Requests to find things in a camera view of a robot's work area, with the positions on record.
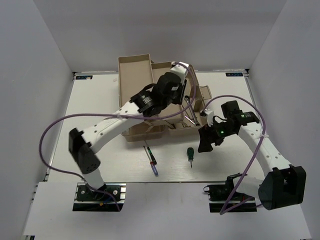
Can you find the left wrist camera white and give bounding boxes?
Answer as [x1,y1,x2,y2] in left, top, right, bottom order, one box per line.
[169,61,189,80]

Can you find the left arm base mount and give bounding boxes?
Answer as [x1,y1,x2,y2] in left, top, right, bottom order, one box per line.
[72,183,127,212]

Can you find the black green precision screwdriver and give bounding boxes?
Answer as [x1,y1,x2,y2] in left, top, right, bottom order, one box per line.
[144,141,157,165]

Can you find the green stubby screwdriver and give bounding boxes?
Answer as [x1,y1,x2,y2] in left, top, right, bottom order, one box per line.
[186,147,195,168]

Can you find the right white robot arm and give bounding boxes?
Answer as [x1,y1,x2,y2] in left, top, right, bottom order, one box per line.
[198,100,307,210]

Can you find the beige plastic toolbox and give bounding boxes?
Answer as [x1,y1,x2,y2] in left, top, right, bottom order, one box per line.
[118,54,212,142]

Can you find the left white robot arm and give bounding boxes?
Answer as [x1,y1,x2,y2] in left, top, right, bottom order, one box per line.
[68,68,187,200]

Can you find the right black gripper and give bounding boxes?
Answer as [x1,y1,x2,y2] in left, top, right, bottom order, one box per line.
[197,119,236,153]

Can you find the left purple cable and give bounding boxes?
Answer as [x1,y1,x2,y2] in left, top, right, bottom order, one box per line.
[39,61,198,211]

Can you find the large silver ratchet wrench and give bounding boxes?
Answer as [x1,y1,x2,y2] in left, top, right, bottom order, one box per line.
[184,95,200,126]

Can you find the red blue handle screwdriver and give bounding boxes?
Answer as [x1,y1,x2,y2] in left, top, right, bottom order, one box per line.
[144,148,159,177]

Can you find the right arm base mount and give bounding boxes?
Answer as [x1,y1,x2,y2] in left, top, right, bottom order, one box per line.
[202,174,258,214]

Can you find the small silver ratchet wrench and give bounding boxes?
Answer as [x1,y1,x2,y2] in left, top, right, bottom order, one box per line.
[183,108,195,127]

